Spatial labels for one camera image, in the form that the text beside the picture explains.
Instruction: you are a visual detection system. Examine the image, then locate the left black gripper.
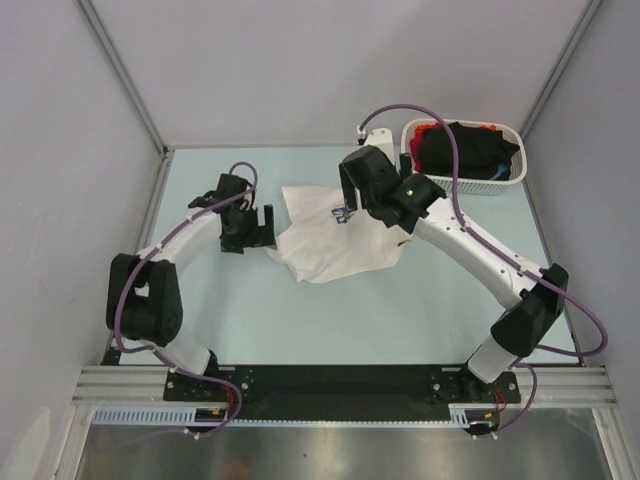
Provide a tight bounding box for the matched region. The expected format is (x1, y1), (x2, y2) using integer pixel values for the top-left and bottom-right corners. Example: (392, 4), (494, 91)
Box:
(221, 205), (275, 254)

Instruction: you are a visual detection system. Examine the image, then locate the white daisy print t-shirt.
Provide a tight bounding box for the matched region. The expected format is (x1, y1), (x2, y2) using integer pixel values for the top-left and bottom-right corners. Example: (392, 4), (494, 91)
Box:
(268, 186), (412, 284)

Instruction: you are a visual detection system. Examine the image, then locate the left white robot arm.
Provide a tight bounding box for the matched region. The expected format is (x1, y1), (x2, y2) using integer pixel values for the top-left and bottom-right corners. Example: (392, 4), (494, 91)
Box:
(106, 171), (276, 400)

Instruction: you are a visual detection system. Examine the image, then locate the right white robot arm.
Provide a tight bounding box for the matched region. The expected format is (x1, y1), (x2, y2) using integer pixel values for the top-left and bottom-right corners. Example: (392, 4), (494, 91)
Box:
(339, 146), (569, 401)

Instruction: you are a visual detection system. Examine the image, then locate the red garment in basket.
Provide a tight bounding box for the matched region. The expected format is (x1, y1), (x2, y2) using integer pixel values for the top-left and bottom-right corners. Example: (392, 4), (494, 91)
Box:
(409, 122), (441, 165)

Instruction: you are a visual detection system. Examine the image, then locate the black t-shirt in basket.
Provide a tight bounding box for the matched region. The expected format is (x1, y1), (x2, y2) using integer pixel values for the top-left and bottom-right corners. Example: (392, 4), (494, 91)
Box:
(415, 122), (520, 180)

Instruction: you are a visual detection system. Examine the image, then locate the white plastic laundry basket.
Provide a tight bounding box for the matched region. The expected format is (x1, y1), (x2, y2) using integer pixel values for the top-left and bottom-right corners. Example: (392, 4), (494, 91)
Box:
(400, 118), (527, 195)

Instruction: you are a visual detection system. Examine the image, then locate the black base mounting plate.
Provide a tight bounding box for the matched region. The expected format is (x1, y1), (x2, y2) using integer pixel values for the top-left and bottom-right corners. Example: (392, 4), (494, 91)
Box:
(163, 363), (521, 422)

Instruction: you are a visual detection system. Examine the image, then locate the blue garment in basket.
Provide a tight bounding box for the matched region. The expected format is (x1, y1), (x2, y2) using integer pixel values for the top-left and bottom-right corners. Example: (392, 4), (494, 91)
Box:
(490, 164), (511, 181)

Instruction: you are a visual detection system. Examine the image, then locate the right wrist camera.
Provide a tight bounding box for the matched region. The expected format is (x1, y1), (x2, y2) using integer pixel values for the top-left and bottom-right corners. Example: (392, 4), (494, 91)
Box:
(358, 128), (395, 163)

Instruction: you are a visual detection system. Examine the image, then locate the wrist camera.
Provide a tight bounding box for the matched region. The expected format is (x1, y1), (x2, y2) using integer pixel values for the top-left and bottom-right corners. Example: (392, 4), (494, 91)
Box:
(358, 128), (395, 163)
(215, 173), (251, 201)

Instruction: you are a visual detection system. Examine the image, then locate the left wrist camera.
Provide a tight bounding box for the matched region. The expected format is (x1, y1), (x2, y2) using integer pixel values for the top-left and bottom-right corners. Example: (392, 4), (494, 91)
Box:
(215, 173), (251, 201)

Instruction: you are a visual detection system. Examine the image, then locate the aluminium frame rail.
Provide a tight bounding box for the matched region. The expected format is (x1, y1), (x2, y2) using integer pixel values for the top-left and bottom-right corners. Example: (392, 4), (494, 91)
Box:
(71, 365), (618, 409)

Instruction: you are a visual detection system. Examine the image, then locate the white slotted cable duct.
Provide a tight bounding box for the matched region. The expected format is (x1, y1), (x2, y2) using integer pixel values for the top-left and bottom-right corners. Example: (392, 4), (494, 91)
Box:
(92, 406), (196, 426)

